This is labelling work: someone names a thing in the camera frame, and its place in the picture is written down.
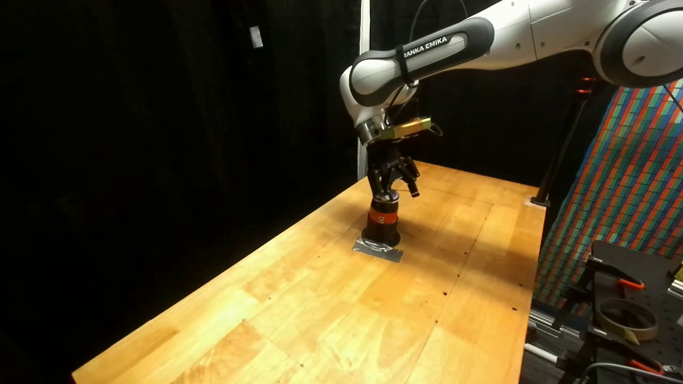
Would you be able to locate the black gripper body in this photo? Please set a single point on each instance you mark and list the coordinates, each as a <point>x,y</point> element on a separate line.
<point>386,164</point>

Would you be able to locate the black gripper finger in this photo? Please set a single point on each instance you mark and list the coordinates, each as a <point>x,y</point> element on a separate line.
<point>407,175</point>
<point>382,196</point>

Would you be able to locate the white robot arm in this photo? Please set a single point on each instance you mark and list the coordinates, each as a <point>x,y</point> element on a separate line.
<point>632,43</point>

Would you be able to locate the black cup with red band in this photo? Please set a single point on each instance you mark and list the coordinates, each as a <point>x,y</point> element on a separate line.
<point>380,224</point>

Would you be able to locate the striped colourful cloth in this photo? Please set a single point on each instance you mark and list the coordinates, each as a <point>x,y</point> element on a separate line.
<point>628,188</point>

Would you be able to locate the roll of tape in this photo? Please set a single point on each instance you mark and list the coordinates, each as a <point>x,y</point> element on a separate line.
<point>628,318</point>

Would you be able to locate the gold wrist camera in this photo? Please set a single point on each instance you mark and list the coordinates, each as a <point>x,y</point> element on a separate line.
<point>410,129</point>

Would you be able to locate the black clamp with orange handle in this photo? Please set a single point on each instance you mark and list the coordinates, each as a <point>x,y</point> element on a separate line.
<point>586,289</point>

